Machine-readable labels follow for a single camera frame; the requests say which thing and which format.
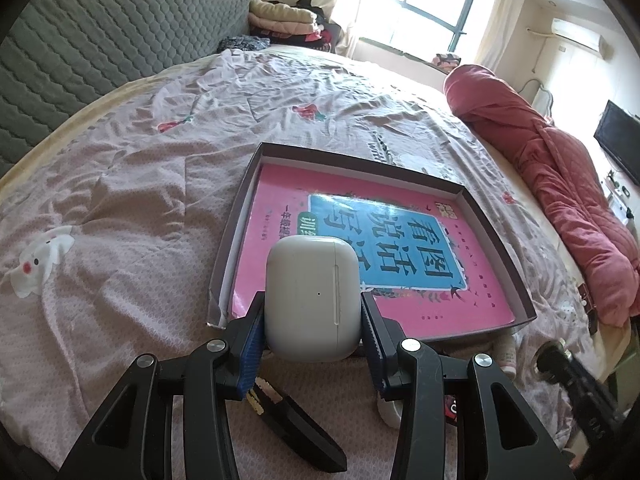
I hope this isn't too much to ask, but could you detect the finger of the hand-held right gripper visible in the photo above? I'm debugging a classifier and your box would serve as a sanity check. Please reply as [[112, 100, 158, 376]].
[[536, 339, 632, 461]]

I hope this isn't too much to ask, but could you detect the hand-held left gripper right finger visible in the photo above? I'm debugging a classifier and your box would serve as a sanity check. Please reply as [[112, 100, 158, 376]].
[[361, 291, 576, 480]]

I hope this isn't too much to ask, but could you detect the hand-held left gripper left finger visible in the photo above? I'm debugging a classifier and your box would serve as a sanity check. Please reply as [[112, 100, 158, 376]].
[[60, 291, 266, 480]]

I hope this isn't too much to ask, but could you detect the white pill bottle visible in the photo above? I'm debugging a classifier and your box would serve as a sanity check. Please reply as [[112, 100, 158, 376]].
[[492, 335, 521, 378]]

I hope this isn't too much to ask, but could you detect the white earbuds case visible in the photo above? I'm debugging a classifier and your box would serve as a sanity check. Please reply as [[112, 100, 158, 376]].
[[265, 236, 362, 360]]

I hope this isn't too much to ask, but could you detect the black lighter with gold top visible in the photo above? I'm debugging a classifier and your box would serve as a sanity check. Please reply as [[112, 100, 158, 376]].
[[250, 379, 348, 473]]

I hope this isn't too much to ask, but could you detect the shallow brown cardboard box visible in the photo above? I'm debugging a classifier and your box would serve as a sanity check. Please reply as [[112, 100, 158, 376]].
[[207, 142, 538, 346]]

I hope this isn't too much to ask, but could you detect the pink book with blue label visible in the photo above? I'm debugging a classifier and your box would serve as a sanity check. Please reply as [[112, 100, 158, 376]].
[[231, 162, 516, 333]]

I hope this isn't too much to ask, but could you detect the red quilted duvet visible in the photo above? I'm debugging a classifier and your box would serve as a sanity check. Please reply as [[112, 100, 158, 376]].
[[443, 64, 640, 328]]

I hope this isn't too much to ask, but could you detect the pink printed bedsheet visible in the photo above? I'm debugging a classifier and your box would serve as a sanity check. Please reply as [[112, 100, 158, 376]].
[[0, 42, 640, 480]]

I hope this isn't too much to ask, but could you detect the black television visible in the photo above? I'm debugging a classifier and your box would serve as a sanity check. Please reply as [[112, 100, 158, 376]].
[[593, 100, 640, 186]]

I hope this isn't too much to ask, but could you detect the dark patterned cloth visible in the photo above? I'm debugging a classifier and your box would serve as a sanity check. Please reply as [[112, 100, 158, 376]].
[[217, 35, 271, 53]]

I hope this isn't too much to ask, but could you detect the heap of dark clothes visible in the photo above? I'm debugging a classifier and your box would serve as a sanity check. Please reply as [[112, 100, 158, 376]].
[[295, 0, 343, 53]]

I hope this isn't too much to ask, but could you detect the pink folded cloth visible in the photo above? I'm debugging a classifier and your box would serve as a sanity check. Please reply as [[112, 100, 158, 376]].
[[250, 17, 321, 41]]

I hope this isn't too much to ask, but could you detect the white air conditioner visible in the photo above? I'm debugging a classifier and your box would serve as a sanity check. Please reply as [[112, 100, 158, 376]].
[[550, 17, 613, 58]]

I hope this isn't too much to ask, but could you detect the cream folded blanket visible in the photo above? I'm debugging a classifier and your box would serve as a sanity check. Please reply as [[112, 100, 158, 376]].
[[248, 0, 318, 28]]

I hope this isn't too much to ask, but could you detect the cream curtain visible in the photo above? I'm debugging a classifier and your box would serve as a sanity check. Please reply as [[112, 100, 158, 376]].
[[320, 0, 373, 56], [475, 0, 531, 91]]

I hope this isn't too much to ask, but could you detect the grey quilted headboard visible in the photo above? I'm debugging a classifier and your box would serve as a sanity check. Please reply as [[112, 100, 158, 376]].
[[0, 0, 253, 178]]

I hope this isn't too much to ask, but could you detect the window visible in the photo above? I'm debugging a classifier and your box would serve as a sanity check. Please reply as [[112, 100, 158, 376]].
[[370, 0, 488, 58]]

